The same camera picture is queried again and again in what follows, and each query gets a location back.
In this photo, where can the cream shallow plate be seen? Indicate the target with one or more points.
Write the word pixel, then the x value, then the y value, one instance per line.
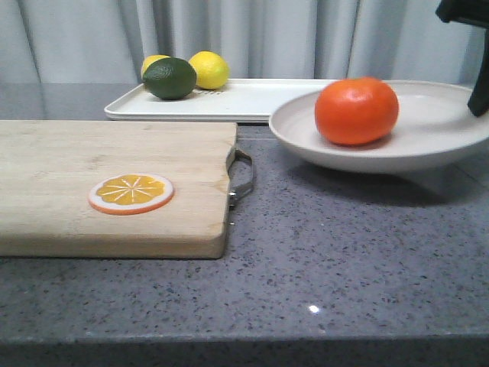
pixel 437 124

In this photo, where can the orange mandarin fruit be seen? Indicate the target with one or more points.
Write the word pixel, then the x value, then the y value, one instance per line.
pixel 356 111

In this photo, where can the cream rectangular bear tray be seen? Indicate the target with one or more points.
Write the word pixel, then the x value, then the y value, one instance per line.
pixel 240 100

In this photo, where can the yellow lemon right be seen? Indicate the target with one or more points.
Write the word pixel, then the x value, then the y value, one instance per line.
pixel 212 70

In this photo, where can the dark green lime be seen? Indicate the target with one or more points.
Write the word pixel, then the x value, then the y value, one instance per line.
pixel 170 78

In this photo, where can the yellow lemon behind lime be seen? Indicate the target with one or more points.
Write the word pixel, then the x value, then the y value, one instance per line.
pixel 151 63

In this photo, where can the orange slice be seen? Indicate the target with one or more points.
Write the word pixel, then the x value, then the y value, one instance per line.
pixel 130 194

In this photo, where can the grey curtain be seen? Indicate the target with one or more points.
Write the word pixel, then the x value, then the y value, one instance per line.
pixel 107 41

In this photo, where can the wooden cutting board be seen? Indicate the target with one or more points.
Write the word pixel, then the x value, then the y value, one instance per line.
pixel 49 167

